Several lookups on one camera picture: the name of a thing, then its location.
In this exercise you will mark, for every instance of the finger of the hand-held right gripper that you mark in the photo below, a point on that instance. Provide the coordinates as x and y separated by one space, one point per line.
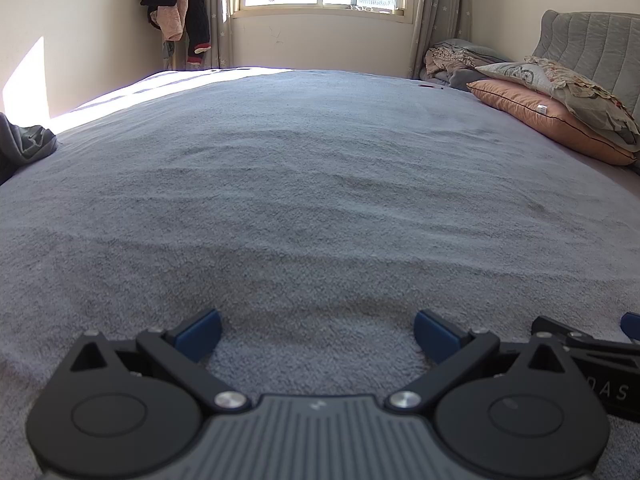
631 321
600 345

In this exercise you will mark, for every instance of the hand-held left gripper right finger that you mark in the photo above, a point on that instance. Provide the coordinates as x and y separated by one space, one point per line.
435 335

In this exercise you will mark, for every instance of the folded bedding pile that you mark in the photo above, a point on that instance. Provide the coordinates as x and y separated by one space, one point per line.
450 60

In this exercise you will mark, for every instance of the coat stand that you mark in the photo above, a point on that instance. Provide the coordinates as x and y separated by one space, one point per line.
168 55

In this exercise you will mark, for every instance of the grey patterned ruffled pillow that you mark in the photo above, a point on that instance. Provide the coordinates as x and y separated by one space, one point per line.
520 74

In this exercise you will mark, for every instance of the pink hanging garment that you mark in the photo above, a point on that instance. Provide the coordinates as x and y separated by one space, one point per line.
170 22

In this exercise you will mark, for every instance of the orange pillow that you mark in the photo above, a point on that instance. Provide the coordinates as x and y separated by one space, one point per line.
550 115

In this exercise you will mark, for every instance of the grey padded headboard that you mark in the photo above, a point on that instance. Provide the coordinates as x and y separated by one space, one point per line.
590 40

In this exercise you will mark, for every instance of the hanging clothes on rack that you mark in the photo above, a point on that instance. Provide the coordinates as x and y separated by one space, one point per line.
197 15

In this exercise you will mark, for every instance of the grey star curtain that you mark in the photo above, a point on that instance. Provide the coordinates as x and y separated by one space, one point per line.
440 10
220 25

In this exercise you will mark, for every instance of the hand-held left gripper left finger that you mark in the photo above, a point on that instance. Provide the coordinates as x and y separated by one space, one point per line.
202 335

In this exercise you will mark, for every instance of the grey bed blanket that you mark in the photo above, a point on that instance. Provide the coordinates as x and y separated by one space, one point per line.
300 185

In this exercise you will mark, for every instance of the dark grey garment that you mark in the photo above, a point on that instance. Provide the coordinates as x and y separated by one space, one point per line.
25 145

